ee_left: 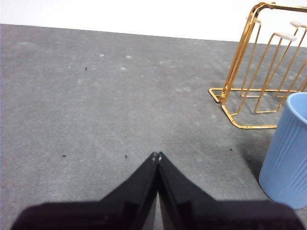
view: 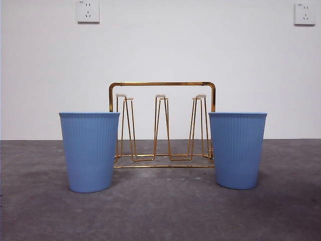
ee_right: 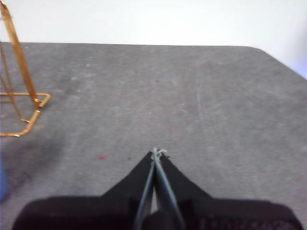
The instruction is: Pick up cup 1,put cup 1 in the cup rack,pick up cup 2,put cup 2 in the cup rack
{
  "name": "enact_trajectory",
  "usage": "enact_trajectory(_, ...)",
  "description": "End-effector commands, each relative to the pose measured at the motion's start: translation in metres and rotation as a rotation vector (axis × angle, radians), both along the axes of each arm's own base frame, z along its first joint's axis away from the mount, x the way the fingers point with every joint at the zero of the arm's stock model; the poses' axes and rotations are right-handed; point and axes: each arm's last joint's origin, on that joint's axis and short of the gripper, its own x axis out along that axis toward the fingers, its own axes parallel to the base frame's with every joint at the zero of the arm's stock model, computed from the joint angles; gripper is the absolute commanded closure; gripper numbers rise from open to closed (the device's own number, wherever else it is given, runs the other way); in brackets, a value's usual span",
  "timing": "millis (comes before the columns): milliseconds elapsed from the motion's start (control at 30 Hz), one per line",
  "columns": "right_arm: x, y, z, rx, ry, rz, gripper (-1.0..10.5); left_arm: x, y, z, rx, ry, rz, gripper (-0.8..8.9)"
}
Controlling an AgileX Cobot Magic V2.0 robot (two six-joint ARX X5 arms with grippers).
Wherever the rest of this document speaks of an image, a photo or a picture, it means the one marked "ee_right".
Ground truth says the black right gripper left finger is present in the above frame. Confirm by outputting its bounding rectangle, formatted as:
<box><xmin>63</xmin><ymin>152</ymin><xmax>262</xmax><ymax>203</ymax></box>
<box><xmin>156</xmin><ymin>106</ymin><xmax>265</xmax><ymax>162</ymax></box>
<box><xmin>12</xmin><ymin>149</ymin><xmax>155</xmax><ymax>230</ymax></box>

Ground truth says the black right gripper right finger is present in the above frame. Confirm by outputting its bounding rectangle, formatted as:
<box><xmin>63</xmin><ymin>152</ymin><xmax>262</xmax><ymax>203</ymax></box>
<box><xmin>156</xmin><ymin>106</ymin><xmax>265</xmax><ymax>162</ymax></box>
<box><xmin>154</xmin><ymin>148</ymin><xmax>304</xmax><ymax>230</ymax></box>

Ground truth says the gold wire cup rack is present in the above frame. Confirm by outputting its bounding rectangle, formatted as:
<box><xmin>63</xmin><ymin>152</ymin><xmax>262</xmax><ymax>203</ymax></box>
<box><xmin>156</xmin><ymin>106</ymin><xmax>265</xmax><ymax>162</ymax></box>
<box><xmin>0</xmin><ymin>0</ymin><xmax>52</xmax><ymax>138</ymax></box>

